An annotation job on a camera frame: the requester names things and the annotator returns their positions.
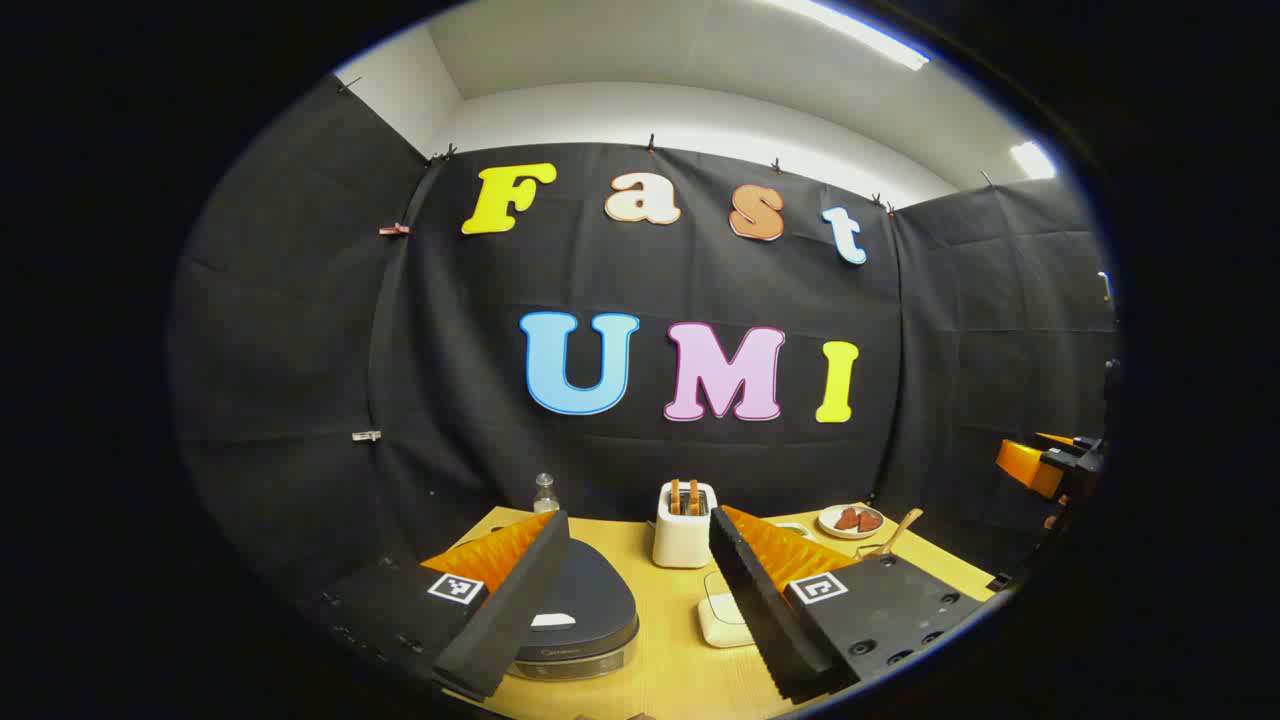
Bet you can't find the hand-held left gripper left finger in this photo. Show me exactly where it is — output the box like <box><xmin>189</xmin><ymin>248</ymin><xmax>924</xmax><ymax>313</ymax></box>
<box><xmin>320</xmin><ymin>510</ymin><xmax>571</xmax><ymax>701</ymax></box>

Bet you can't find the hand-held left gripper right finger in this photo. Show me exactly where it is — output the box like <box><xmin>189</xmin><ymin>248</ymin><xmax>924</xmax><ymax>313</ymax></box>
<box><xmin>708</xmin><ymin>505</ymin><xmax>991</xmax><ymax>706</ymax></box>

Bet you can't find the white rice heap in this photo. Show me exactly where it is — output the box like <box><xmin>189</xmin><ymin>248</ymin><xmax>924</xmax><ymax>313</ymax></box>
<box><xmin>699</xmin><ymin>594</ymin><xmax>757</xmax><ymax>648</ymax></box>

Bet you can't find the dark grey rice cooker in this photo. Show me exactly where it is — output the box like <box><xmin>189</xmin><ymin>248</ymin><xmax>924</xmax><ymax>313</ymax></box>
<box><xmin>510</xmin><ymin>538</ymin><xmax>641</xmax><ymax>684</ymax></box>

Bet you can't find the wooden spoon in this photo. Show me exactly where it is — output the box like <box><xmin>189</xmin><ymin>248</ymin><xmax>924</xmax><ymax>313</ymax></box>
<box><xmin>860</xmin><ymin>508</ymin><xmax>924</xmax><ymax>559</ymax></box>

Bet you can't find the clear plastic box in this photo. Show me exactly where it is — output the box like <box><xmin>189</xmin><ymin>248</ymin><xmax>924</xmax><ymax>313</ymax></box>
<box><xmin>697</xmin><ymin>570</ymin><xmax>761</xmax><ymax>649</ymax></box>

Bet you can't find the white toaster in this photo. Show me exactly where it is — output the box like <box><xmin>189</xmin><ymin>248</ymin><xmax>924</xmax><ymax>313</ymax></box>
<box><xmin>652</xmin><ymin>480</ymin><xmax>719</xmax><ymax>569</ymax></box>

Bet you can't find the white round plate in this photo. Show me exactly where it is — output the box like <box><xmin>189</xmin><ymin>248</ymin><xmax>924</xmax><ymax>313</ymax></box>
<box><xmin>818</xmin><ymin>504</ymin><xmax>886</xmax><ymax>541</ymax></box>

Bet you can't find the small ceiling light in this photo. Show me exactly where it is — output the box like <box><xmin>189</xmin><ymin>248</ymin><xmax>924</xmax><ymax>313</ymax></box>
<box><xmin>1009</xmin><ymin>140</ymin><xmax>1058</xmax><ymax>182</ymax></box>

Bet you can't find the long ceiling light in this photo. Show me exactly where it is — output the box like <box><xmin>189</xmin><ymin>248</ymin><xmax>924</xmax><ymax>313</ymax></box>
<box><xmin>785</xmin><ymin>0</ymin><xmax>933</xmax><ymax>73</ymax></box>

